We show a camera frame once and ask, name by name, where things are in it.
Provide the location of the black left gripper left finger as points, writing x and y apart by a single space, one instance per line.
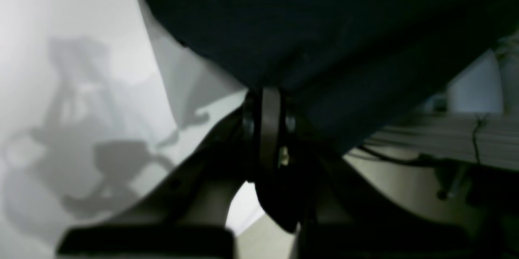
184 216

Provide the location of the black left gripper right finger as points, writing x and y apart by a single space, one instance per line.
338 214

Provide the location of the black t-shirt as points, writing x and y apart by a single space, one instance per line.
348 66

